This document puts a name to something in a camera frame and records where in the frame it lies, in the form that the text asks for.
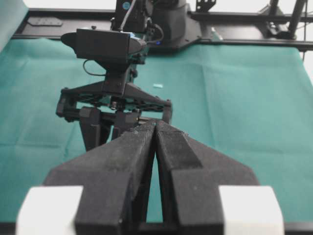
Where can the small pale tape piece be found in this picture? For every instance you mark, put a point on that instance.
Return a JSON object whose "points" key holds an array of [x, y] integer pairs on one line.
{"points": [[160, 86]]}

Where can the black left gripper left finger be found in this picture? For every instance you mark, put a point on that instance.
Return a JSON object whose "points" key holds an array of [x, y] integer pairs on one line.
{"points": [[116, 181]]}

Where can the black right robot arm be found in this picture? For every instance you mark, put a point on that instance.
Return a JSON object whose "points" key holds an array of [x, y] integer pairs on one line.
{"points": [[108, 108]]}

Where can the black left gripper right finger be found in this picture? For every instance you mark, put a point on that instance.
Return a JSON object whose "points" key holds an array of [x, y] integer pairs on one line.
{"points": [[190, 173]]}

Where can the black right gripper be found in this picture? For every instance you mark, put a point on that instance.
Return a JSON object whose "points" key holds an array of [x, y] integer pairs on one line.
{"points": [[118, 92]]}

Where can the green table cloth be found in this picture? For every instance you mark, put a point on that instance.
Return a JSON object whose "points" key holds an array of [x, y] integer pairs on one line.
{"points": [[254, 104]]}

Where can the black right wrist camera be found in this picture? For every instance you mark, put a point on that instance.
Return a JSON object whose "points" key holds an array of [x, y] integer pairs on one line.
{"points": [[106, 46]]}

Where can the black metal table frame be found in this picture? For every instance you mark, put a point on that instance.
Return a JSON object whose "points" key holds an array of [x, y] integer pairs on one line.
{"points": [[213, 28]]}

